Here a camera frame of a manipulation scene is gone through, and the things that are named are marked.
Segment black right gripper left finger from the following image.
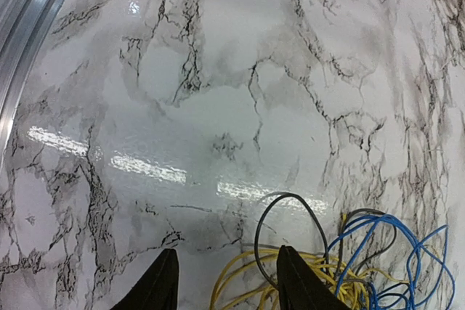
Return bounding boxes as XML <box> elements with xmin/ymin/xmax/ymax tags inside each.
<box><xmin>111</xmin><ymin>248</ymin><xmax>179</xmax><ymax>310</ymax></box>

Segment yellow cable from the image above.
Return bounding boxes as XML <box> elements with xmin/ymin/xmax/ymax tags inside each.
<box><xmin>217</xmin><ymin>215</ymin><xmax>411</xmax><ymax>310</ymax></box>

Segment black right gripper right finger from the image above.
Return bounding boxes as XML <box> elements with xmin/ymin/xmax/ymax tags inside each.
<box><xmin>277</xmin><ymin>245</ymin><xmax>347</xmax><ymax>310</ymax></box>

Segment blue cable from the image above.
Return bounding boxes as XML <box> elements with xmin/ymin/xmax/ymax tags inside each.
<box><xmin>325</xmin><ymin>213</ymin><xmax>457</xmax><ymax>310</ymax></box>

